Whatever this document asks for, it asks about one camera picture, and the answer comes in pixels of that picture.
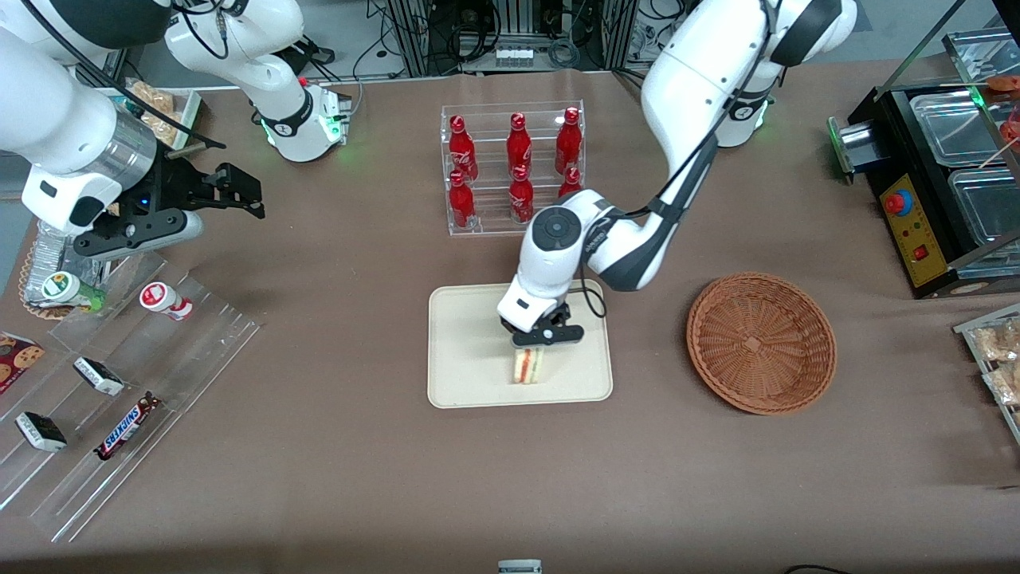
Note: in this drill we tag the grey metal snack rack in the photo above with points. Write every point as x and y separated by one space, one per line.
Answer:
968 335

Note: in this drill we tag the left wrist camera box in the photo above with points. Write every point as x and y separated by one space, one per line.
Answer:
550 335

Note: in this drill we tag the round brown wicker basket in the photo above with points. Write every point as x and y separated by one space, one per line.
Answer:
761 343

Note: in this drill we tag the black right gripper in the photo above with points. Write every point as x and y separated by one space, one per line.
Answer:
177 185

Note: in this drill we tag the white drink bottle green lid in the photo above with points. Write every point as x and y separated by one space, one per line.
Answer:
64 288

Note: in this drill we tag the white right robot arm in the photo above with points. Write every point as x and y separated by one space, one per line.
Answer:
64 119

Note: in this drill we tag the aluminium frame equipment rack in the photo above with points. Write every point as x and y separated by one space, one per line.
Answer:
510 32

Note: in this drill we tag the clear acrylic stepped display shelf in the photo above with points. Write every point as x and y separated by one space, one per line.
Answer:
183 359

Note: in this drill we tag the clear bag of snacks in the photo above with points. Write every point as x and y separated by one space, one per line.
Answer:
1006 384
996 343

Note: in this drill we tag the Snickers chocolate bar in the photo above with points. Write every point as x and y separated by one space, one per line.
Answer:
127 426

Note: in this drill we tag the chocolate chip cookie pack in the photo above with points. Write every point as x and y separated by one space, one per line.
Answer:
16 359

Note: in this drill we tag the clear crinkled plastic bottle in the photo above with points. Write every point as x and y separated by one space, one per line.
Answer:
56 251

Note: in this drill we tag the clear plastic lidded container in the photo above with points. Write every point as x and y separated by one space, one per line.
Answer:
952 127
988 207

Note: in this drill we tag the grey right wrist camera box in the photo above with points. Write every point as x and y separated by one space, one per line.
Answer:
143 235

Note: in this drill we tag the white drink bottle red label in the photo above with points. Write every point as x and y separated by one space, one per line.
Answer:
166 301

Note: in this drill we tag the metal display shelf with food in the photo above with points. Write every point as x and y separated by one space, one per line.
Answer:
984 64

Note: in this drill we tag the tray of bread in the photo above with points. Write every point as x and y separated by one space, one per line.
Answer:
163 104

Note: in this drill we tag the black and white snack bar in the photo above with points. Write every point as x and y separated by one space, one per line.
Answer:
98 376
40 430

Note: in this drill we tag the small grey device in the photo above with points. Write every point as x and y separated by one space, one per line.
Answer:
519 567

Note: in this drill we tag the clear acrylic bottle rack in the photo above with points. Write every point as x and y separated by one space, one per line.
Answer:
494 159

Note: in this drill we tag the black food warmer yellow panel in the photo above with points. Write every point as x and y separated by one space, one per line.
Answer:
916 231

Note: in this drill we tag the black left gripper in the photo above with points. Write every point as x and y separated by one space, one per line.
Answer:
555 320

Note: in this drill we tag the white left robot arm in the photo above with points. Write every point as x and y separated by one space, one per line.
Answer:
693 72

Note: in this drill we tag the small wicker coaster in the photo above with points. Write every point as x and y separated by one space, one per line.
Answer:
28 303

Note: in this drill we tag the triangular sandwich with tomato lettuce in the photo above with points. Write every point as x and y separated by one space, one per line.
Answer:
529 367

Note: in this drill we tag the beige rectangular plastic tray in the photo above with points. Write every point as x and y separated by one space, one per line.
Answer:
470 351

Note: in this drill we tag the red cola bottle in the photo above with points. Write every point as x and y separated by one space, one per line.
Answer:
568 143
569 185
519 147
521 199
461 151
461 203

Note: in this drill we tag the white power strip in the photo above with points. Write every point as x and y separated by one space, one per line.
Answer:
514 57

